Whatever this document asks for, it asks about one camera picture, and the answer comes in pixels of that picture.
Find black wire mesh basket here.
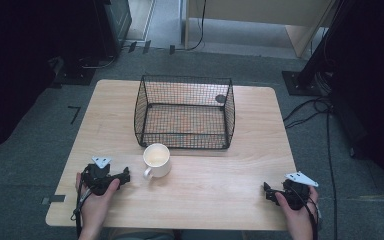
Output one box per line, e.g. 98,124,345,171
133,74,236,150

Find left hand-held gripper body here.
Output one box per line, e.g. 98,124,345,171
81,156,122,196

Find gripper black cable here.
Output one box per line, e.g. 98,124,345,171
290,186,324,240
70,166,92,239

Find long black floor cable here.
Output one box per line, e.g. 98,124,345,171
324,109,340,240

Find person's clothing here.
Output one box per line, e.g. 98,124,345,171
107,227,248,240

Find black stand base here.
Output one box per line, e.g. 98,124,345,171
49,55,98,89

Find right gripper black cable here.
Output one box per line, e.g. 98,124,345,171
290,186,324,240

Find white ceramic mug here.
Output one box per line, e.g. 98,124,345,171
142,143,173,181

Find black metal stand with plate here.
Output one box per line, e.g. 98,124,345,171
281,0,351,98

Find person's right hand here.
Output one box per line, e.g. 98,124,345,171
274,186,320,232

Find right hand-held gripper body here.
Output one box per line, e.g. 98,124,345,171
272,171,320,211

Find person's left hand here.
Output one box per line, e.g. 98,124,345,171
75,172,121,224

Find black floor cables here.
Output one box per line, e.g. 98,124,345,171
282,95,335,130

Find grey tape piece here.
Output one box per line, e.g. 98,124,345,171
41,194,67,205

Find light wooden desk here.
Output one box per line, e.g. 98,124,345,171
183,0,337,59

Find dark curtain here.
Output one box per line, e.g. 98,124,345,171
326,0,384,203
0,0,109,158

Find black cabinet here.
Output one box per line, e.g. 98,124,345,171
89,0,133,62

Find hanging black cable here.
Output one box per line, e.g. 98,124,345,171
174,0,208,52

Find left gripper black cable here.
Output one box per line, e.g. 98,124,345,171
70,166,92,239

